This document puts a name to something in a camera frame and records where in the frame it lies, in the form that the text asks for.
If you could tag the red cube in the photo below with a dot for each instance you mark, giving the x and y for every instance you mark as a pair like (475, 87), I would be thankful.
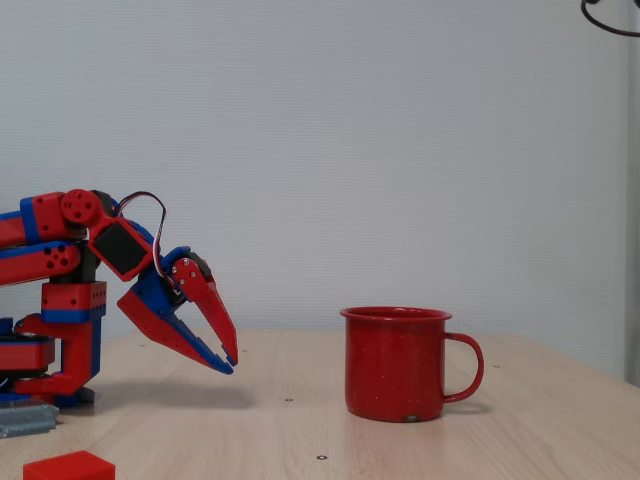
(65, 467)

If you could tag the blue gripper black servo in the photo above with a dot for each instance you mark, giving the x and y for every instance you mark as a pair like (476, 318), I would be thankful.
(161, 295)

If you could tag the red enamel mug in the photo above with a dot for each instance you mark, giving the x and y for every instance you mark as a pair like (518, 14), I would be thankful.
(390, 365)

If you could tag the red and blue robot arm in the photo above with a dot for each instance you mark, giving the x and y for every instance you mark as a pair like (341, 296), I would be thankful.
(30, 225)

